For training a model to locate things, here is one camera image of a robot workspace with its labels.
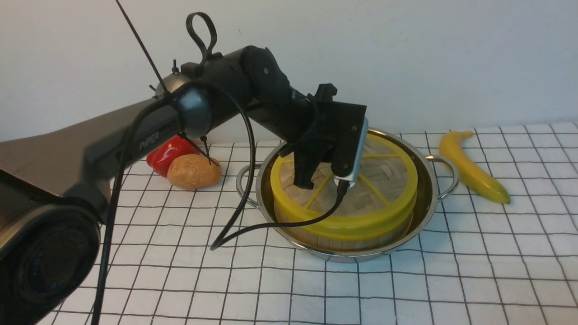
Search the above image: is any brown potato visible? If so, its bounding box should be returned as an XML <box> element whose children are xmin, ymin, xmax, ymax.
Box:
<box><xmin>167</xmin><ymin>154</ymin><xmax>222</xmax><ymax>190</ymax></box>

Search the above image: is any stainless steel pot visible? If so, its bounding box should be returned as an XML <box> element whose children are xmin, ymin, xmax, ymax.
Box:
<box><xmin>248</xmin><ymin>128</ymin><xmax>460</xmax><ymax>263</ymax></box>

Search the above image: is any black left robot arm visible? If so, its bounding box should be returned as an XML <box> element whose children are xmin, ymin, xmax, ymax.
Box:
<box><xmin>0</xmin><ymin>46</ymin><xmax>367</xmax><ymax>325</ymax></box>

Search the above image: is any yellow-rimmed bamboo steamer basket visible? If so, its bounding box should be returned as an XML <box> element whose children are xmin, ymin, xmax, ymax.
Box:
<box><xmin>282</xmin><ymin>196</ymin><xmax>417</xmax><ymax>252</ymax></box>

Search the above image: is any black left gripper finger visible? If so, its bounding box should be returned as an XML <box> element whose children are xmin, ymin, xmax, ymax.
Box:
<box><xmin>294</xmin><ymin>151</ymin><xmax>332</xmax><ymax>190</ymax></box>

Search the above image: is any yellow banana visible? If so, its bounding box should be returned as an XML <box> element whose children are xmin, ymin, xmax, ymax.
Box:
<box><xmin>439</xmin><ymin>131</ymin><xmax>511</xmax><ymax>205</ymax></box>

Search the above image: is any white black-grid tablecloth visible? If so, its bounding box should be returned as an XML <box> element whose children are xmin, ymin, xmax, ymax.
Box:
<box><xmin>100</xmin><ymin>123</ymin><xmax>578</xmax><ymax>325</ymax></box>

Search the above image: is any red bell pepper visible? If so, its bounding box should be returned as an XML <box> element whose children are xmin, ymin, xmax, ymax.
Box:
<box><xmin>146</xmin><ymin>136</ymin><xmax>200</xmax><ymax>178</ymax></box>

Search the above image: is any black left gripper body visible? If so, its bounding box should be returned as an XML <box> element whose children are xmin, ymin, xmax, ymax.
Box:
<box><xmin>246</xmin><ymin>84</ymin><xmax>367</xmax><ymax>179</ymax></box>

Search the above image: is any yellow woven steamer lid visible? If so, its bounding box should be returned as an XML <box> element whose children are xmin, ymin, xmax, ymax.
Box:
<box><xmin>269</xmin><ymin>134</ymin><xmax>418</xmax><ymax>223</ymax></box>

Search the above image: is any black left camera cable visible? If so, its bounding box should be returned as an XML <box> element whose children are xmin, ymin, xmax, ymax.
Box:
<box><xmin>90</xmin><ymin>81</ymin><xmax>350</xmax><ymax>325</ymax></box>

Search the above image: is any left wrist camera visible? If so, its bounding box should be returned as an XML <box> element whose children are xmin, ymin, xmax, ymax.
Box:
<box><xmin>331</xmin><ymin>117</ymin><xmax>369</xmax><ymax>190</ymax></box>

